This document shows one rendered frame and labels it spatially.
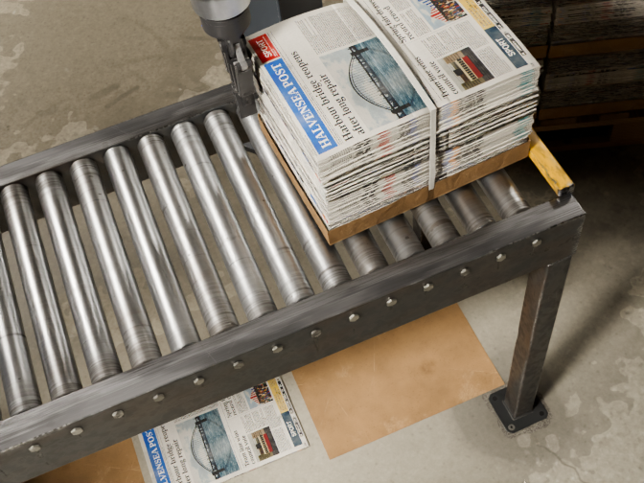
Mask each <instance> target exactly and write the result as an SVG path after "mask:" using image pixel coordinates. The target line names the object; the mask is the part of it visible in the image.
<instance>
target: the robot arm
mask: <svg viewBox="0 0 644 483"><path fill-rule="evenodd" d="M190 1H191V5H192V8H193V10H194V11H195V13H196V14H197V15H198V16H199V18H200V22H201V26H202V29H203V30H204V32H205V33H206V34H207V35H209V36H211V37H213V38H216V39H217V41H218V45H219V47H220V50H221V53H222V56H223V60H224V63H225V69H226V71H227V72H228V73H229V75H230V81H231V82H233V83H232V84H231V85H232V89H231V90H232V93H233V95H234V97H235V101H236V105H237V109H238V112H239V114H240V116H241V118H242V119H243V118H245V117H248V116H251V115H253V114H256V113H258V110H257V106H256V102H255V98H254V93H255V88H254V81H253V74H252V60H251V59H250V58H248V55H247V51H246V47H245V45H246V39H245V35H244V32H245V31H246V29H247V28H248V27H249V25H250V22H251V14H250V9H249V6H248V5H249V3H250V0H190Z"/></svg>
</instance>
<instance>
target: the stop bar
mask: <svg viewBox="0 0 644 483"><path fill-rule="evenodd" d="M528 137H529V138H530V140H531V141H530V147H529V152H528V155H529V157H530V158H531V160H532V161H533V162H534V164H535V165H536V166H537V168H538V169H539V171H540V172H541V174H542V175H543V176H544V178H545V179H546V180H547V182H548V183H549V185H550V186H551V187H552V189H553V190H554V191H555V193H556V194H557V196H564V195H567V194H569V193H572V192H573V191H574V187H575V184H574V183H573V181H572V180H571V179H570V177H569V176H568V175H567V173H566V172H565V171H564V169H563V168H562V166H561V165H560V164H559V162H558V161H557V160H556V157H555V156H553V154H552V153H551V152H550V150H549V149H548V148H547V146H546V145H545V144H544V143H543V141H542V140H541V138H540V137H539V136H538V134H537V133H536V132H535V130H533V131H532V132H531V134H529V135H528Z"/></svg>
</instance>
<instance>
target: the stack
mask: <svg viewBox="0 0 644 483"><path fill-rule="evenodd" d="M485 1H486V3H487V4H488V5H489V6H490V7H491V8H492V9H493V10H494V12H495V13H496V14H497V15H498V16H499V17H500V18H501V20H502V21H503V22H504V23H505V24H506V25H507V26H508V28H509V29H510V30H511V31H512V32H513V33H514V34H515V35H516V37H517V38H518V39H519V40H520V41H521V43H522V44H523V45H524V46H525V47H535V46H544V45H546V42H547V40H548V43H549V51H550V46H556V45H565V44H573V43H581V42H590V41H598V40H608V39H616V38H626V37H637V36H644V0H485ZM535 60H536V61H537V62H538V63H539V64H540V76H539V78H538V80H539V81H538V84H537V86H538V87H539V90H540V92H539V93H538V95H539V96H540V98H539V99H538V103H536V105H538V106H539V108H540V109H547V108H556V107H564V106H572V105H582V104H599V103H610V102H620V101H630V100H640V99H644V49H634V50H625V51H615V52H606V53H597V54H587V55H578V56H569V57H552V58H548V56H547V54H546V57H542V58H535ZM598 126H609V132H608V135H599V136H588V137H579V138H568V139H559V140H548V141H543V143H544V144H545V145H546V146H547V148H548V149H549V150H550V152H554V151H565V150H584V149H594V148H604V147H614V146H625V145H635V144H644V109H639V110H626V111H617V112H609V113H599V114H590V115H581V116H572V117H562V118H554V119H544V120H534V123H532V129H533V130H534V131H535V132H539V131H549V130H559V129H570V128H579V127H598Z"/></svg>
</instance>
